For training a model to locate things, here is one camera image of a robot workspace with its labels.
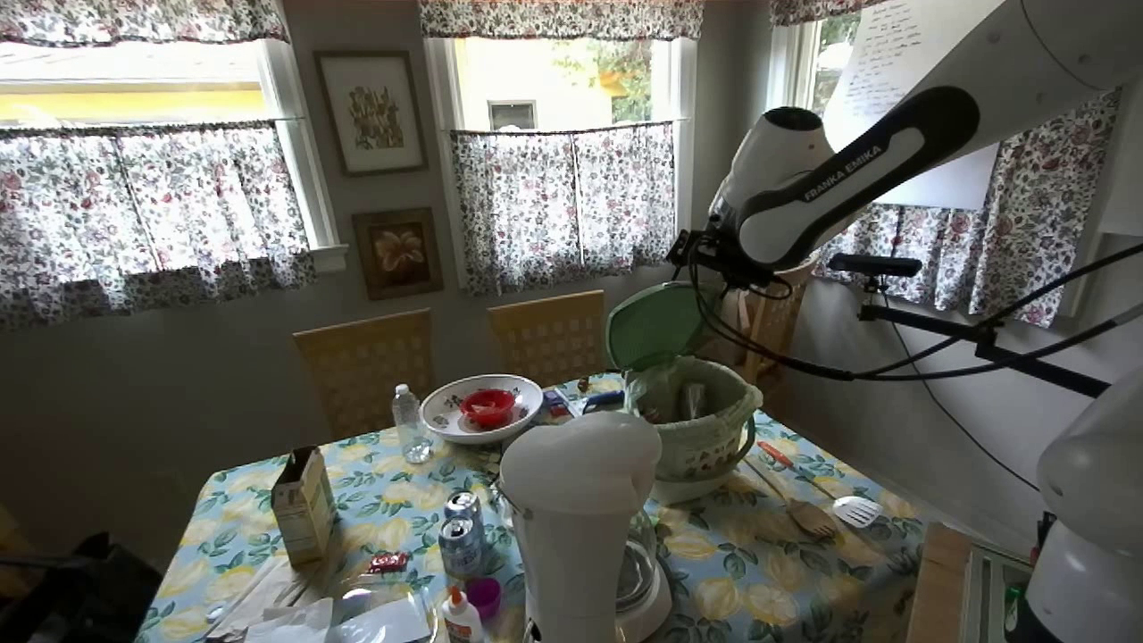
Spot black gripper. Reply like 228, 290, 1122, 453
666, 230, 769, 295

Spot white bin with green lid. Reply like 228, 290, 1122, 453
603, 278, 766, 504

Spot floral cafe curtain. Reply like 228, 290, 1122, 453
757, 93, 1122, 333
449, 117, 684, 296
0, 121, 317, 328

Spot wooden lattice chair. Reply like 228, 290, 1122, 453
481, 288, 612, 389
288, 309, 441, 444

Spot wooden spoon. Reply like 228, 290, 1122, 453
744, 457, 843, 545

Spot white sheet with writing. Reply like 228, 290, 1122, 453
818, 0, 1012, 211

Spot floral valance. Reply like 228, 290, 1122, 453
0, 0, 293, 48
417, 0, 706, 42

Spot small white flat item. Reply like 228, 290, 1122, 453
828, 492, 886, 538

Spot white coffee maker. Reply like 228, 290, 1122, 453
497, 410, 675, 643

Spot yellow floral tablecloth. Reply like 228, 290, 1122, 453
137, 371, 934, 643

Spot dark framed flower picture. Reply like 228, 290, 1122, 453
351, 209, 443, 304

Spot clear water bottle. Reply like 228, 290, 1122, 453
391, 383, 435, 465

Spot framed botanical print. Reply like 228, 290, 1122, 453
313, 48, 428, 178

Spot wooden bench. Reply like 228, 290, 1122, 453
903, 522, 977, 643

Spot small purple cup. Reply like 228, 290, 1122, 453
463, 574, 506, 627

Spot white glue bottle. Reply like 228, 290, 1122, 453
441, 582, 485, 643

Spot clear plastic sheets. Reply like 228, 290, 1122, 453
207, 559, 435, 643

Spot black handbag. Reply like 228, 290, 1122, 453
0, 532, 165, 643

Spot black stereo camera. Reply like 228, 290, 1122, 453
827, 252, 929, 284

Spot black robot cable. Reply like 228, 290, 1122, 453
687, 245, 1143, 388

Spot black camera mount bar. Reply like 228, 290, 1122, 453
854, 296, 1116, 405

